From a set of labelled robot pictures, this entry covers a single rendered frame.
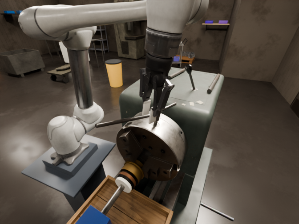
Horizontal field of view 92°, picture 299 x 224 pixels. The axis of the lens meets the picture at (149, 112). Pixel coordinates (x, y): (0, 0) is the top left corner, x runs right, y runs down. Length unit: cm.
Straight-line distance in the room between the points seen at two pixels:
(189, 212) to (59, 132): 94
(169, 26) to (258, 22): 471
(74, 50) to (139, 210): 81
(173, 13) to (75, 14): 33
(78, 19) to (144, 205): 76
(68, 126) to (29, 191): 133
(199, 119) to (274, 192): 171
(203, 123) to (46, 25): 68
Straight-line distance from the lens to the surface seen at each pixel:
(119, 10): 57
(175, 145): 58
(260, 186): 221
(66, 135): 100
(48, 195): 208
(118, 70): 387
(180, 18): 37
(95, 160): 113
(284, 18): 517
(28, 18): 74
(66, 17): 61
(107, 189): 83
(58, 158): 113
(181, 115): 65
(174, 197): 82
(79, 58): 88
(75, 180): 108
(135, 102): 74
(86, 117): 105
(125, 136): 58
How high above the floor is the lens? 159
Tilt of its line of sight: 34 degrees down
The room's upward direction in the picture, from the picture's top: straight up
